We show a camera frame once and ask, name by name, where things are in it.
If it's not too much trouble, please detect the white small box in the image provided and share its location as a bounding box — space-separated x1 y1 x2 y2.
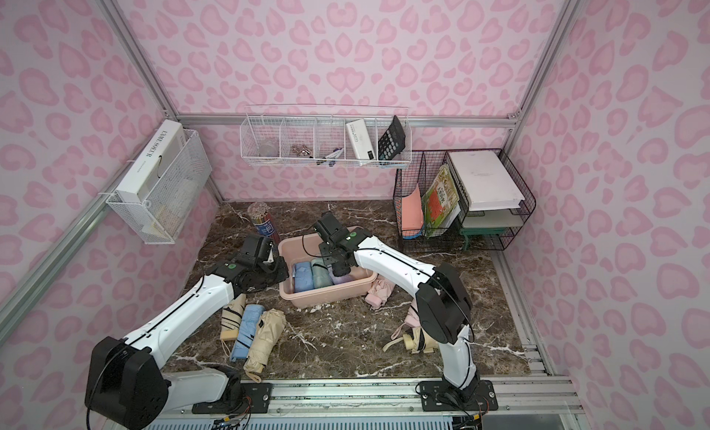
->
345 119 375 165

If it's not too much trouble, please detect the mint green umbrella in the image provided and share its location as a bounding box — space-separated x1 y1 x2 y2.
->
311 257 333 290

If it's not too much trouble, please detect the beige umbrella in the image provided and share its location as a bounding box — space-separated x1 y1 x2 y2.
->
243 309 287 383

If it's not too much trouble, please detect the pink folder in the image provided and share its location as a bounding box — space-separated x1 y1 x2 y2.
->
400 187 425 240

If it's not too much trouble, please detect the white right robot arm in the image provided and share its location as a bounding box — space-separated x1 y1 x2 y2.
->
314 211 480 392

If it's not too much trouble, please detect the black wire desk organizer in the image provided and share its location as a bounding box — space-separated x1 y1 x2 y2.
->
393 149 537 252

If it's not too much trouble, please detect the pale pink umbrella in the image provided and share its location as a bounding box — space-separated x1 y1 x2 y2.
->
364 275 396 310

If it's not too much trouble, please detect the cream umbrella right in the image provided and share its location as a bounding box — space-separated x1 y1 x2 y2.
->
383 326 439 354

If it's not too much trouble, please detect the black calculator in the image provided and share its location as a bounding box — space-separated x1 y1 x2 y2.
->
377 116 406 161

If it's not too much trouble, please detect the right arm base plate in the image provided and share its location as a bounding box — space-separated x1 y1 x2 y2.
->
415 379 499 413

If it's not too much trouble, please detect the white paper stack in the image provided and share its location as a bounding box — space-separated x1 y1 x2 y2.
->
449 150 525 212

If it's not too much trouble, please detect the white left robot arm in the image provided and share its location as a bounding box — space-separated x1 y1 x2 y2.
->
84 235 288 429

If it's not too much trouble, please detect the green red book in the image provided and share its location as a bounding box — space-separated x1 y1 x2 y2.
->
423 164 460 239

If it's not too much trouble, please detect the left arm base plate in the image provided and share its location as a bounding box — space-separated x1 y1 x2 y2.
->
192 380 273 415

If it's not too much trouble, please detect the lavender umbrella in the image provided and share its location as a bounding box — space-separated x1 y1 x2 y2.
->
328 267 354 285

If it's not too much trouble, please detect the white mesh side basket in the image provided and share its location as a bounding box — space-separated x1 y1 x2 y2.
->
107 130 212 245

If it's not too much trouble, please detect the colored pencil tube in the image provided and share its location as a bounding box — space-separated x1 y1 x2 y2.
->
247 202 281 245

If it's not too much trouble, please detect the white long box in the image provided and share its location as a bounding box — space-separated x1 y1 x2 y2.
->
116 119 188 204

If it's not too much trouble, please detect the light blue umbrella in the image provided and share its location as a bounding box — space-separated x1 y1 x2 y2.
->
292 262 314 293

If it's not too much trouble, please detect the white wire wall basket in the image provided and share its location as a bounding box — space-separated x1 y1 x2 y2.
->
240 104 413 169

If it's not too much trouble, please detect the pink plastic storage box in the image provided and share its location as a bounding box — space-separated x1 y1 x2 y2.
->
278 233 378 309

